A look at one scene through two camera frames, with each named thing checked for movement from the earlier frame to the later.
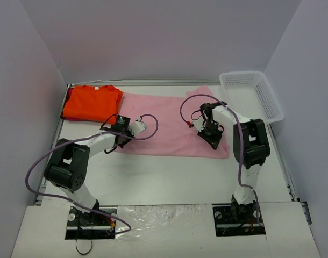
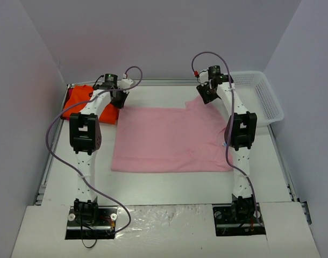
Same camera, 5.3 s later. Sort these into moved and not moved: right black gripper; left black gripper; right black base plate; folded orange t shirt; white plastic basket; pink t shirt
Moved: left black gripper; pink t shirt; right black gripper
Not moved: right black base plate; folded orange t shirt; white plastic basket
